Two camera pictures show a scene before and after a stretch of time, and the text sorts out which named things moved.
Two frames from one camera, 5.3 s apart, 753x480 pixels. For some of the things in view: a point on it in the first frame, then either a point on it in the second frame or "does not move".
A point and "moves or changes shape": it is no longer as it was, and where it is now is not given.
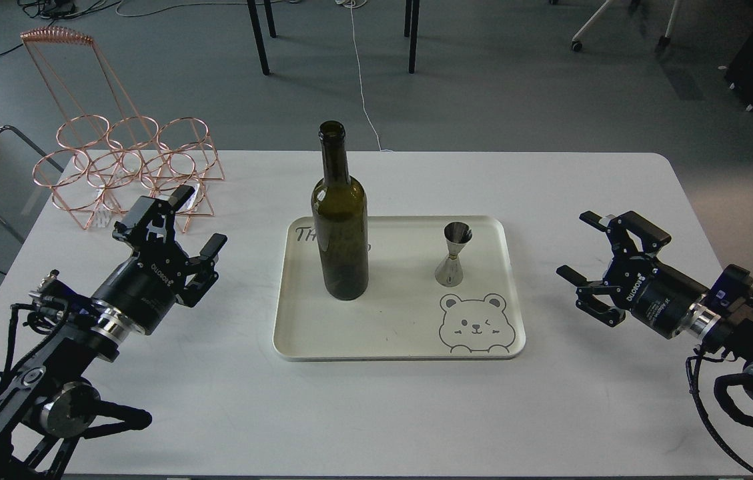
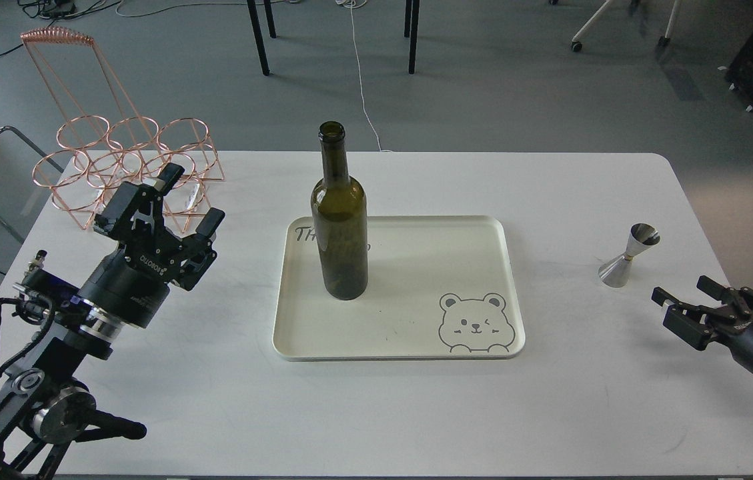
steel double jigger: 449,273 moves or changes shape
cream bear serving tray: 405,316 does not move
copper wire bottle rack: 107,157 does not move
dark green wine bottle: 339,211 does not move
